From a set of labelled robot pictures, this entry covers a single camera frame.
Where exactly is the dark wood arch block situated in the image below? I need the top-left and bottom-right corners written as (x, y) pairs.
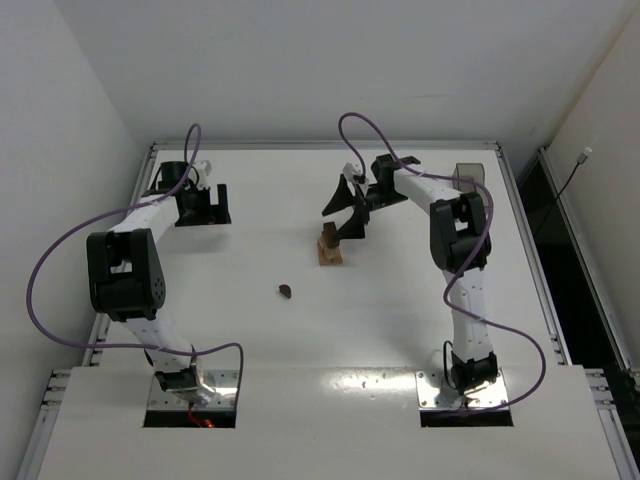
top-left (321, 221), bottom-right (340, 247)

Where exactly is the dark wood quarter-round block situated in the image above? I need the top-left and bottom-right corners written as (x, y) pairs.
top-left (278, 284), bottom-right (292, 299)

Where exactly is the grey translucent plastic bin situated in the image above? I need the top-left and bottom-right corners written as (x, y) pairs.
top-left (452, 163), bottom-right (485, 193)

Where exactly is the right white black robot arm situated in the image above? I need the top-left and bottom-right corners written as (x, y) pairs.
top-left (322, 154), bottom-right (498, 395)

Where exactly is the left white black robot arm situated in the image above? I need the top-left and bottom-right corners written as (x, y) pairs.
top-left (86, 161), bottom-right (231, 407)

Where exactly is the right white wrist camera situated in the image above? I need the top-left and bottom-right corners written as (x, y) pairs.
top-left (342, 163), bottom-right (367, 185)

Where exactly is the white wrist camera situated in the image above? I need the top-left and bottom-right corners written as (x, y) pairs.
top-left (194, 160), bottom-right (212, 190)
top-left (342, 163), bottom-right (367, 185)

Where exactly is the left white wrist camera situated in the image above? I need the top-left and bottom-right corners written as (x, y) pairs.
top-left (194, 160), bottom-right (212, 190)

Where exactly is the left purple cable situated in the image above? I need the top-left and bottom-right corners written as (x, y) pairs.
top-left (25, 123), bottom-right (245, 415)

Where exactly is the purple cable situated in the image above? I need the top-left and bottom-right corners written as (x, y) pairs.
top-left (337, 112), bottom-right (548, 417)
top-left (25, 123), bottom-right (245, 415)

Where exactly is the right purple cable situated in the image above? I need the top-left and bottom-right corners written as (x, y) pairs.
top-left (337, 112), bottom-right (548, 417)

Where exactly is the aluminium table frame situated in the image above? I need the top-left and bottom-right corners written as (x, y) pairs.
top-left (34, 142), bottom-right (639, 479)

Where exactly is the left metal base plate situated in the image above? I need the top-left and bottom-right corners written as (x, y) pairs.
top-left (147, 370), bottom-right (239, 412)

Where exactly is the metal base plate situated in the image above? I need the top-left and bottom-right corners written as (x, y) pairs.
top-left (147, 370), bottom-right (239, 412)
top-left (415, 371), bottom-right (509, 413)

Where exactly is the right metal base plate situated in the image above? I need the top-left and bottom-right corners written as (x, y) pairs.
top-left (415, 371), bottom-right (509, 413)

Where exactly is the black cable with white plug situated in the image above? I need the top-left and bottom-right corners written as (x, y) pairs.
top-left (529, 146), bottom-right (593, 241)

